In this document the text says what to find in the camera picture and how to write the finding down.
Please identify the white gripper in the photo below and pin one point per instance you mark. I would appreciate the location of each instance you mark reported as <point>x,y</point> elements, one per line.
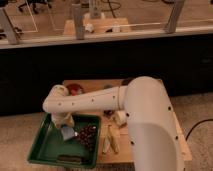
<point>62,119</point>

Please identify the blue sponge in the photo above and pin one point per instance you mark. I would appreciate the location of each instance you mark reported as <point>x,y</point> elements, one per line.
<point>67,133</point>

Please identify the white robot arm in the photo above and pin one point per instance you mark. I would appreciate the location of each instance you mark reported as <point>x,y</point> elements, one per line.
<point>150,120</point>

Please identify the green plastic tray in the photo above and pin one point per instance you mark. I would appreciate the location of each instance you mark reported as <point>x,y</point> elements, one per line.
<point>49,144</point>

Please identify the red bowl with items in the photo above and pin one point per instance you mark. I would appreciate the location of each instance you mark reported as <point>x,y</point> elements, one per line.
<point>75,89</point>

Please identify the dark grape bunch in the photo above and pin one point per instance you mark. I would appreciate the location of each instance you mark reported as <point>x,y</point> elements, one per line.
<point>86,136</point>

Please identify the dark brown bar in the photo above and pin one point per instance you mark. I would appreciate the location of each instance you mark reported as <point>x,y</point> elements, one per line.
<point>68,158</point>

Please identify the left wooden utensil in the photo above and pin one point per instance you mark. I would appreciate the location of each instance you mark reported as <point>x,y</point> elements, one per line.
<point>106,143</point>

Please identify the wooden utensil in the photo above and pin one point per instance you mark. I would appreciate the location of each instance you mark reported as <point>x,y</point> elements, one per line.
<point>106,143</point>
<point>113,140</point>

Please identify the right wooden utensil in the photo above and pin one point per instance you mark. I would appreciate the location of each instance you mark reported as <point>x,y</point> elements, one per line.
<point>113,140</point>

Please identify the blue cup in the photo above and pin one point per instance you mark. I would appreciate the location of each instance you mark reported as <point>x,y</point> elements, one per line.
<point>107,86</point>

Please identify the white mug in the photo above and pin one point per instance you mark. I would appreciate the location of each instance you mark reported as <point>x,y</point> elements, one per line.
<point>120,118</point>

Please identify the dark purple bowl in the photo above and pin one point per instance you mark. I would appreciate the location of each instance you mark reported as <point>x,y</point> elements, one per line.
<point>126,81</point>

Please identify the office chair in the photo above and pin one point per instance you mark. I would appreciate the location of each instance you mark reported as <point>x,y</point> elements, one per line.
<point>34,4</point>

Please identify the black handled brush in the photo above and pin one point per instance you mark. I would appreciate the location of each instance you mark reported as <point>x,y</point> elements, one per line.
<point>108,113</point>

